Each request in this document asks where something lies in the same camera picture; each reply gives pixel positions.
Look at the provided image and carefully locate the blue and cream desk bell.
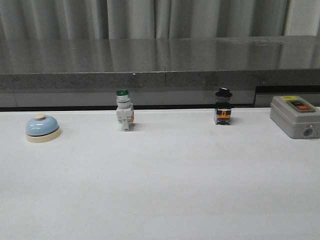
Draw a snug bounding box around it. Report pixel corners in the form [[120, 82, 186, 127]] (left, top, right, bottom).
[[25, 114, 62, 144]]

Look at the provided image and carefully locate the grey stone countertop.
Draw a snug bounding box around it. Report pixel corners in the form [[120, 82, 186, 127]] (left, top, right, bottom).
[[0, 36, 320, 111]]

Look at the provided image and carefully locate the grey pushbutton control box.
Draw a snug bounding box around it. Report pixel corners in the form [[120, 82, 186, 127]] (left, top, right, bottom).
[[270, 95, 320, 139]]

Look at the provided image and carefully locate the grey curtain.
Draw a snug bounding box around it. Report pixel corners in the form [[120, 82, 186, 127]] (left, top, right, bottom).
[[0, 0, 320, 40]]

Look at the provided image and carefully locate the green pushbutton switch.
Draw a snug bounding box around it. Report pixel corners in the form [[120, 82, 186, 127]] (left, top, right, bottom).
[[116, 89, 135, 131]]

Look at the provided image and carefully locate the black rotary selector switch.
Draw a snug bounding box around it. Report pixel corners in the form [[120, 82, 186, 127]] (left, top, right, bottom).
[[214, 87, 233, 125]]

